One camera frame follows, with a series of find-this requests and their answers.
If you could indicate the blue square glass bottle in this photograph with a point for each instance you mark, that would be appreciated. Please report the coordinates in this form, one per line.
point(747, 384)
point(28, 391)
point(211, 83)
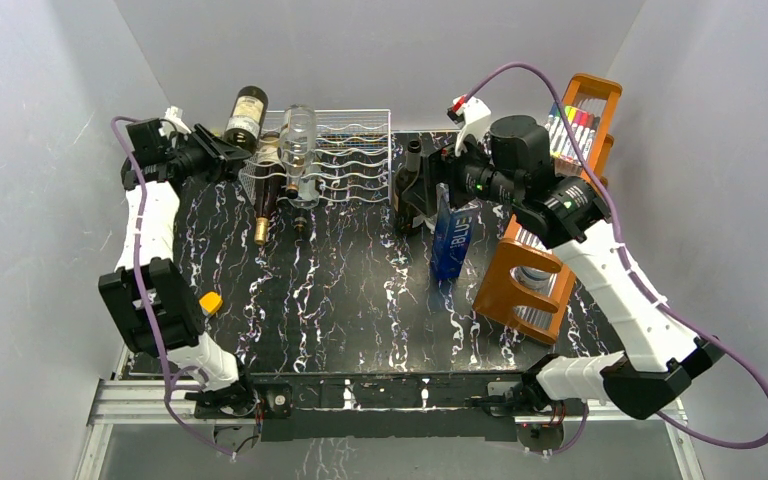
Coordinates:
point(452, 234)

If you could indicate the dark wine bottle gold cap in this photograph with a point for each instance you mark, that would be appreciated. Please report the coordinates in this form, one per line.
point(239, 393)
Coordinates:
point(246, 120)

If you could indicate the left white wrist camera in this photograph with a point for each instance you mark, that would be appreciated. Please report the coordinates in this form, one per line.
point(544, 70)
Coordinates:
point(175, 120)

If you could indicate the yellow grey small block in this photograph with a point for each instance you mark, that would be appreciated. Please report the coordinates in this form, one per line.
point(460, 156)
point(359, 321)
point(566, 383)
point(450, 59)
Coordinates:
point(210, 303)

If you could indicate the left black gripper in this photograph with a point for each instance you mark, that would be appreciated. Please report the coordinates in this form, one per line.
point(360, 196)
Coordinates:
point(220, 155)

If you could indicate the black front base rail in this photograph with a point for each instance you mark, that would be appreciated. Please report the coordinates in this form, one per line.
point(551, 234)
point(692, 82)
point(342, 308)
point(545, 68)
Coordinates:
point(296, 406)

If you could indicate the clear round glass bottle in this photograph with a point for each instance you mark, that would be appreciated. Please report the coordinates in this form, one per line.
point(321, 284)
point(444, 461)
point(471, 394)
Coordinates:
point(298, 141)

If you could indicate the aluminium frame rail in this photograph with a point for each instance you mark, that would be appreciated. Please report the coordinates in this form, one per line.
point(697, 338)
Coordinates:
point(150, 435)

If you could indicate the brown rack bottle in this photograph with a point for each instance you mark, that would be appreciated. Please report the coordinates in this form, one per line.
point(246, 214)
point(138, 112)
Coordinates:
point(407, 217)

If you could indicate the orange wooden rack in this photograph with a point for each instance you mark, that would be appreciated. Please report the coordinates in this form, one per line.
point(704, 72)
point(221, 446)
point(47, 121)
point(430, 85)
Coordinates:
point(525, 287)

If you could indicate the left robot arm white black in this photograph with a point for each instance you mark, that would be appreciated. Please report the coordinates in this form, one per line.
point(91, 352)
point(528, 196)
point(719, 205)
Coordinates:
point(153, 307)

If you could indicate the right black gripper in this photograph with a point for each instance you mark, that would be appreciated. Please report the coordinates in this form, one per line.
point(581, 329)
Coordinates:
point(441, 165)

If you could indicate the pack of coloured markers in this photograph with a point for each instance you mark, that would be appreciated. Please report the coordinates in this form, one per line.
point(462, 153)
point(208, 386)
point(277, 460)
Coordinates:
point(576, 127)

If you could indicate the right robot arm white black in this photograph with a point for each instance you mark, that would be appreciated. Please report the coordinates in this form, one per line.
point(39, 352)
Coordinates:
point(660, 357)

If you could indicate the white wire wine rack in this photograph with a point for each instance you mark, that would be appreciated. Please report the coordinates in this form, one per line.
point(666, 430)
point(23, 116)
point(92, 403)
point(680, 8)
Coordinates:
point(353, 158)

